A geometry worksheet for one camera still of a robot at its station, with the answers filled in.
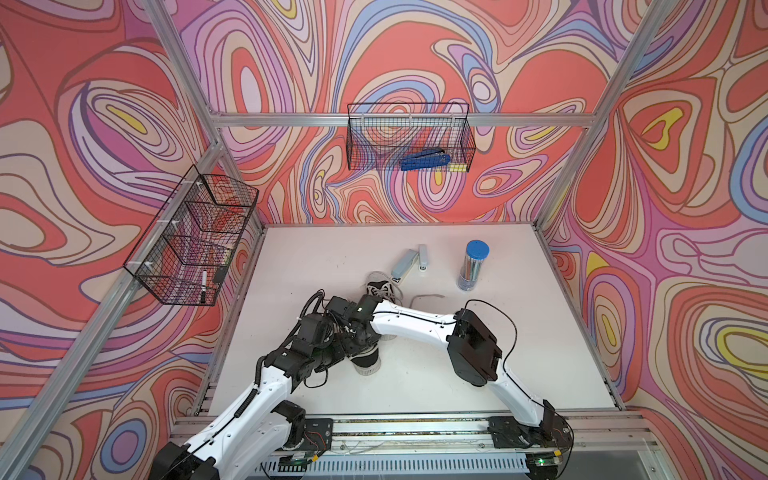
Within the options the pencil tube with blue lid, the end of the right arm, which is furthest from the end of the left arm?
the pencil tube with blue lid

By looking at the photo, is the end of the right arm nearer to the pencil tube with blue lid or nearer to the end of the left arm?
the end of the left arm

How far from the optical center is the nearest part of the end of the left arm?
1.92 feet
